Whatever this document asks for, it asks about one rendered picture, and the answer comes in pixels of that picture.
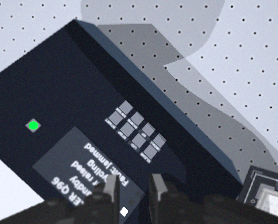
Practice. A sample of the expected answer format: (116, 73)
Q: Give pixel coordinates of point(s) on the black rectangular frame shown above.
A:
(257, 179)

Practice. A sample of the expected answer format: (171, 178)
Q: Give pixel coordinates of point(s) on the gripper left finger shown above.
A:
(101, 207)

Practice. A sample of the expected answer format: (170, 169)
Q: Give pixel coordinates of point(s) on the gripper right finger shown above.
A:
(216, 208)

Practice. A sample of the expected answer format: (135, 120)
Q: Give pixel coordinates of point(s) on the grey perforated base plate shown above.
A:
(216, 60)

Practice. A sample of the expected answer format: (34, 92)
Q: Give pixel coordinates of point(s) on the white benchtop thermal cycler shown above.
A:
(75, 109)

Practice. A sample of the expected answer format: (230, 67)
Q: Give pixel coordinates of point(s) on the grey pcr plate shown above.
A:
(268, 201)

